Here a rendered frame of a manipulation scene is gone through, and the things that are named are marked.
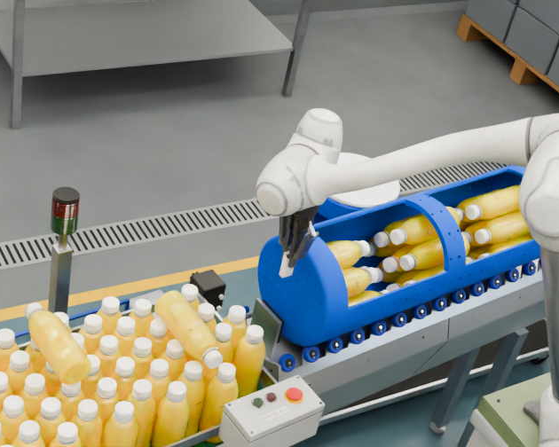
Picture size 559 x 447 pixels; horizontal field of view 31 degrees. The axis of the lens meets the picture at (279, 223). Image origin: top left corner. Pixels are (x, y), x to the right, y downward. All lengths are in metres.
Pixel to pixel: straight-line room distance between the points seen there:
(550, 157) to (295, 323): 0.92
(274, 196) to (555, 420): 0.72
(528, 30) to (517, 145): 4.31
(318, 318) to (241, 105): 3.05
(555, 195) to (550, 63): 4.45
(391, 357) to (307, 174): 0.88
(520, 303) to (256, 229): 1.71
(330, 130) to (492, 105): 3.93
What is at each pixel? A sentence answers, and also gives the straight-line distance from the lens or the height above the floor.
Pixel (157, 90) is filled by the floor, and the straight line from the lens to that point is 5.36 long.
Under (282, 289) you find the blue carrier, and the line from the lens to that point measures 2.51.
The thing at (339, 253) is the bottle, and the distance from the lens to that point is 2.48.
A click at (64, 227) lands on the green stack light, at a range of 2.42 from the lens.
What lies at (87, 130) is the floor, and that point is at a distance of 4.97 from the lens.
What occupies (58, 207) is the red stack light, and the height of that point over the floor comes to 1.24.
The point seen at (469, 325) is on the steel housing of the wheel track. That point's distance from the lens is 2.94.
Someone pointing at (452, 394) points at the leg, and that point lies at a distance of 3.67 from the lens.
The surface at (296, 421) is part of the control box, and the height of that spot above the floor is 1.08.
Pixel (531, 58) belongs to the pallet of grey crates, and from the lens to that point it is 6.28.
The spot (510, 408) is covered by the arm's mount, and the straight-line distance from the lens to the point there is 2.46.
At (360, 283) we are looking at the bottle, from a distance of 2.50.
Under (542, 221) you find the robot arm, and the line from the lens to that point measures 1.79.
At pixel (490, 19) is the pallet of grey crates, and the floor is 0.22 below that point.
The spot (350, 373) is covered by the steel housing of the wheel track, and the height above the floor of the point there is 0.86.
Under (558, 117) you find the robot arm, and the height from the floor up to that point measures 1.81.
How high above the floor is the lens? 2.68
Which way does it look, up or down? 36 degrees down
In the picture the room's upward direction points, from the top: 13 degrees clockwise
